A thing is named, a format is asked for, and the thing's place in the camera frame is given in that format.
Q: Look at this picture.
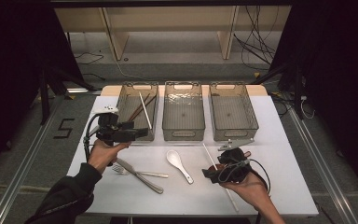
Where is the white floor cable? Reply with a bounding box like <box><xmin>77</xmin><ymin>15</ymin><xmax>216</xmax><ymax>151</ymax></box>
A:
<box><xmin>114</xmin><ymin>58</ymin><xmax>145</xmax><ymax>81</ymax></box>

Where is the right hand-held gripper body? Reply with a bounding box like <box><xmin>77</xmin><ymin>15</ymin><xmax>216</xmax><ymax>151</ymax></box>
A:
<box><xmin>217</xmin><ymin>138</ymin><xmax>255</xmax><ymax>185</ymax></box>

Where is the white chopstick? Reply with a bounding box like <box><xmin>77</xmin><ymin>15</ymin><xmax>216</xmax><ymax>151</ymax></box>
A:
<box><xmin>202</xmin><ymin>142</ymin><xmax>240</xmax><ymax>213</ymax></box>
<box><xmin>138</xmin><ymin>91</ymin><xmax>153</xmax><ymax>131</ymax></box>

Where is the metal floor rail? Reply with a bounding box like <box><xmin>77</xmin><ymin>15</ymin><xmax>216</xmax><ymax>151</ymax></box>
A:
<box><xmin>286</xmin><ymin>106</ymin><xmax>358</xmax><ymax>224</ymax></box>
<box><xmin>0</xmin><ymin>92</ymin><xmax>70</xmax><ymax>224</ymax></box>

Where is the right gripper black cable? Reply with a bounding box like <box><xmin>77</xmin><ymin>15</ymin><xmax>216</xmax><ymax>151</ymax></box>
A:
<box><xmin>217</xmin><ymin>158</ymin><xmax>272</xmax><ymax>198</ymax></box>

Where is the smoky clear plastic bin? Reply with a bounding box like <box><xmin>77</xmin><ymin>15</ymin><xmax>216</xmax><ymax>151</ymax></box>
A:
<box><xmin>161</xmin><ymin>80</ymin><xmax>206</xmax><ymax>142</ymax></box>
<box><xmin>208</xmin><ymin>81</ymin><xmax>260</xmax><ymax>143</ymax></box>
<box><xmin>110</xmin><ymin>81</ymin><xmax>160</xmax><ymax>142</ymax></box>

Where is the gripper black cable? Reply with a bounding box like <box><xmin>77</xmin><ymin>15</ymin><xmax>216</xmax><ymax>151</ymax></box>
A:
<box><xmin>82</xmin><ymin>113</ymin><xmax>107</xmax><ymax>163</ymax></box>
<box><xmin>217</xmin><ymin>158</ymin><xmax>272</xmax><ymax>198</ymax></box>

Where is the bundle of black floor cables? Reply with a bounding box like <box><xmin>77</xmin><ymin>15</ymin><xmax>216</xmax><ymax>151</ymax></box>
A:
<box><xmin>232</xmin><ymin>5</ymin><xmax>278</xmax><ymax>72</ymax></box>

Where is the person's left hand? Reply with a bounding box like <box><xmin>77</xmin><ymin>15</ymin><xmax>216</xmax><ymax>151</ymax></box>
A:
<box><xmin>87</xmin><ymin>139</ymin><xmax>131</xmax><ymax>175</ymax></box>

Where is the black metal stand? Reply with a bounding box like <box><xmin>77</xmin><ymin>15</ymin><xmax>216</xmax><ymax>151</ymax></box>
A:
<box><xmin>37</xmin><ymin>65</ymin><xmax>98</xmax><ymax>126</ymax></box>
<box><xmin>249</xmin><ymin>61</ymin><xmax>306</xmax><ymax>121</ymax></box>

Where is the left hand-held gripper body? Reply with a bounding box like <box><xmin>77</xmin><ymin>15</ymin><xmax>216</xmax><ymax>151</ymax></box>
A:
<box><xmin>92</xmin><ymin>105</ymin><xmax>128</xmax><ymax>147</ymax></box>

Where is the white ceramic spoon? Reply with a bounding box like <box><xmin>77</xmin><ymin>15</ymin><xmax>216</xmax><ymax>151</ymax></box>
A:
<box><xmin>166</xmin><ymin>149</ymin><xmax>195</xmax><ymax>186</ymax></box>

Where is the white table cover sheet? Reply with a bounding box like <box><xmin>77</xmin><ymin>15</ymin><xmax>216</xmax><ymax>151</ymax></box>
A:
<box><xmin>66</xmin><ymin>94</ymin><xmax>320</xmax><ymax>217</ymax></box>

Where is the person's right hand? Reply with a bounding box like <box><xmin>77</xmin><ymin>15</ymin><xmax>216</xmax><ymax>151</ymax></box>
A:
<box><xmin>220</xmin><ymin>175</ymin><xmax>270</xmax><ymax>209</ymax></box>

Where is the thin black floor cable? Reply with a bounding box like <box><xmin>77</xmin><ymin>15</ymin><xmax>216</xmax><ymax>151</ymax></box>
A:
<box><xmin>74</xmin><ymin>50</ymin><xmax>105</xmax><ymax>82</ymax></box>

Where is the beige wooden desk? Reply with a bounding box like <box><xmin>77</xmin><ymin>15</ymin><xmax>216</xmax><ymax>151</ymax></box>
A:
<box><xmin>54</xmin><ymin>6</ymin><xmax>293</xmax><ymax>62</ymax></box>

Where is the black curtain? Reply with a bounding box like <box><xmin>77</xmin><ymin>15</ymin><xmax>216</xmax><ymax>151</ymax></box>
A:
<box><xmin>268</xmin><ymin>0</ymin><xmax>358</xmax><ymax>196</ymax></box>
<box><xmin>0</xmin><ymin>0</ymin><xmax>87</xmax><ymax>180</ymax></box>

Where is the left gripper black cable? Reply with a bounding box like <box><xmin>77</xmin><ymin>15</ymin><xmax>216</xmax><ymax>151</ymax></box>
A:
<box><xmin>82</xmin><ymin>113</ymin><xmax>107</xmax><ymax>163</ymax></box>

